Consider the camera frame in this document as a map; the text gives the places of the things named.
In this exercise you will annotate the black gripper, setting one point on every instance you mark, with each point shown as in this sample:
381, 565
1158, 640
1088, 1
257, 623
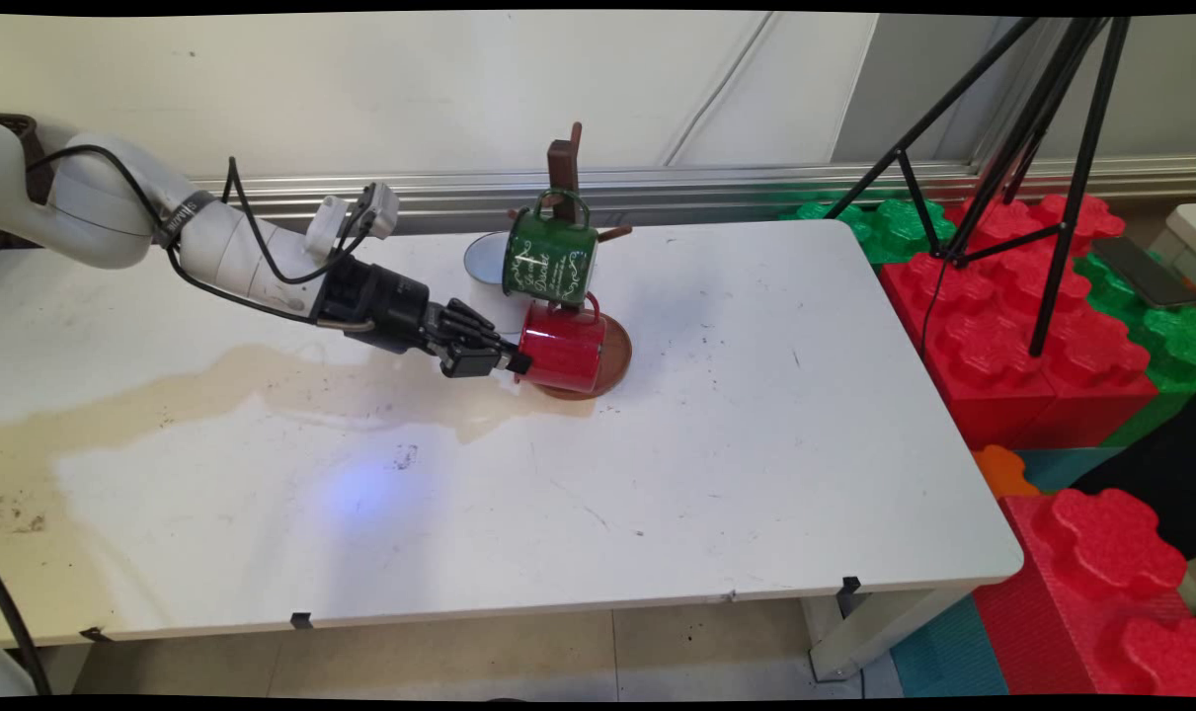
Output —
380, 301

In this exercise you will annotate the black tripod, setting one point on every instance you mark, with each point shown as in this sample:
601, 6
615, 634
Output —
1076, 197

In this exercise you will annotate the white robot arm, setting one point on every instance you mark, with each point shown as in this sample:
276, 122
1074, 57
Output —
94, 217

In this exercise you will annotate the green foam block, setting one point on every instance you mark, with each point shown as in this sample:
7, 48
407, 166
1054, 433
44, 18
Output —
1175, 346
884, 232

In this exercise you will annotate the teal foam block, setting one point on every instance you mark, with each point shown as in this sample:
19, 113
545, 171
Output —
1067, 466

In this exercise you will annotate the orange foam block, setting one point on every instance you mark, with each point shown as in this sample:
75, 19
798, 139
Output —
1002, 472

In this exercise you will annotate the teal foam floor mat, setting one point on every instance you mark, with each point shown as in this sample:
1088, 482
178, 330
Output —
948, 652

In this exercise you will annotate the aluminium wall rail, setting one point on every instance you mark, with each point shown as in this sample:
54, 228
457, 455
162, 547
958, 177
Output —
756, 188

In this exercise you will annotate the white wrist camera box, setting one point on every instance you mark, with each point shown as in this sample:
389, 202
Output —
380, 207

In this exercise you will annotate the black table edge clip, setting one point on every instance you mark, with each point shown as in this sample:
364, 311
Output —
302, 620
848, 591
94, 634

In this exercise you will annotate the red enamel mug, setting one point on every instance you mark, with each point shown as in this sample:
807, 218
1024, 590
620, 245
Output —
563, 351

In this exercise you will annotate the green enamel mug white lettering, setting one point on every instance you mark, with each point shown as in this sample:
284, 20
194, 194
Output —
550, 259

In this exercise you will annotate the large red foam block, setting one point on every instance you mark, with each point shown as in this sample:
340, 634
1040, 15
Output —
1101, 553
993, 346

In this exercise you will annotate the brown wooden mug tree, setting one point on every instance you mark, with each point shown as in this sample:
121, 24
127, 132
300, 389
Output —
563, 163

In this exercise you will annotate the white table leg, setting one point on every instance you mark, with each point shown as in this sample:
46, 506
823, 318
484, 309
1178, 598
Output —
854, 637

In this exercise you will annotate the black smartphone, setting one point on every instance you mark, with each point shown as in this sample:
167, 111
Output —
1141, 269

